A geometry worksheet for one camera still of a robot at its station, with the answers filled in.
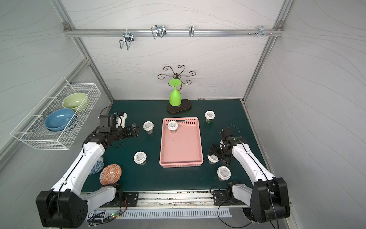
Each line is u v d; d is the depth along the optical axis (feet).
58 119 2.10
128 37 2.57
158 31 2.51
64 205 1.24
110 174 2.63
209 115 3.34
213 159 2.63
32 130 1.89
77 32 2.63
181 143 3.13
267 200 1.30
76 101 2.39
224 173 2.49
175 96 2.97
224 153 2.26
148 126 3.13
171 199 2.46
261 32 2.52
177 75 3.00
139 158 2.69
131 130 2.32
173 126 3.14
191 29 2.35
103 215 2.35
